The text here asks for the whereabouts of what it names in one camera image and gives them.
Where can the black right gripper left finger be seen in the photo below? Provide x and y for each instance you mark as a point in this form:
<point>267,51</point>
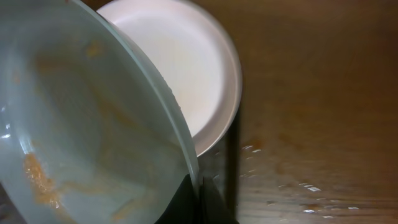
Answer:
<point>182,208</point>

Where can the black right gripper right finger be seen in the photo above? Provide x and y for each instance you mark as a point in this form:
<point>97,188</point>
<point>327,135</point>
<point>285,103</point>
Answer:
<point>213,209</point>

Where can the white plate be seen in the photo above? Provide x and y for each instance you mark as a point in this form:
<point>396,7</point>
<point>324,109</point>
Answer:
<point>195,56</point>
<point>90,131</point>

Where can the brown large tray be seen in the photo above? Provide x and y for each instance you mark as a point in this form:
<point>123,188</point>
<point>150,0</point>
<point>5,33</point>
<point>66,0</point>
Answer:
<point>221,164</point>

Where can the white plate top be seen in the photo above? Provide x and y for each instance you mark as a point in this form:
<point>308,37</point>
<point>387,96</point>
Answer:
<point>195,56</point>

